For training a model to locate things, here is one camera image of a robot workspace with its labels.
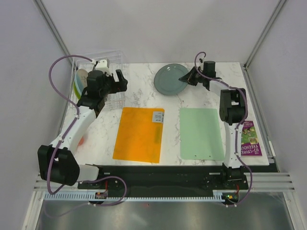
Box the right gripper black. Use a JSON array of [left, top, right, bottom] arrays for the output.
[[180, 66, 206, 86]]

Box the grey-green ribbed plate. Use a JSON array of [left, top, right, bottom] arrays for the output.
[[154, 63, 189, 96]]

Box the cream and blue leaf plate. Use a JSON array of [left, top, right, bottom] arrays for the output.
[[74, 69, 88, 94]]

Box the lime green plate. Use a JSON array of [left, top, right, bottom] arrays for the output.
[[73, 82, 81, 100]]

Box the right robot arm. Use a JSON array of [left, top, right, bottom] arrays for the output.
[[178, 61, 248, 189]]

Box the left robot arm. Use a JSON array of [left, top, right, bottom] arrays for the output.
[[37, 69, 128, 188]]

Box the light green plastic sheet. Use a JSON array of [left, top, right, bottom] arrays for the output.
[[179, 108, 224, 161]]

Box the purple treehouse booklet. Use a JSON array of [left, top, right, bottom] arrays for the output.
[[241, 120, 262, 157]]

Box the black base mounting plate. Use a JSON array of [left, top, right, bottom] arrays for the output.
[[78, 166, 248, 196]]

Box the white wire dish rack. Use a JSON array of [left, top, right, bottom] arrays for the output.
[[70, 50, 128, 110]]

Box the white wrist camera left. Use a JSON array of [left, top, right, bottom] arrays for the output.
[[95, 59, 111, 74]]

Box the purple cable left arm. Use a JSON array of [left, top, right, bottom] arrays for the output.
[[48, 55, 96, 118]]

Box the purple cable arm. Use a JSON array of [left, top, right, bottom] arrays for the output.
[[194, 51, 254, 208], [48, 55, 96, 118]]

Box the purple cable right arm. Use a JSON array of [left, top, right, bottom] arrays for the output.
[[194, 51, 254, 208]]

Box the aluminium frame rail left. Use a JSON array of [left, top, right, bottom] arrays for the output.
[[33, 0, 70, 55]]

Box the aluminium frame rail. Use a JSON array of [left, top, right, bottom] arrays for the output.
[[243, 0, 288, 71], [33, 0, 70, 55]]

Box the white slotted cable duct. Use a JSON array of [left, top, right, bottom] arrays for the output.
[[44, 190, 239, 202]]

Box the aluminium frame rail right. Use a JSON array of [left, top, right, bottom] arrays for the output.
[[243, 0, 288, 71]]

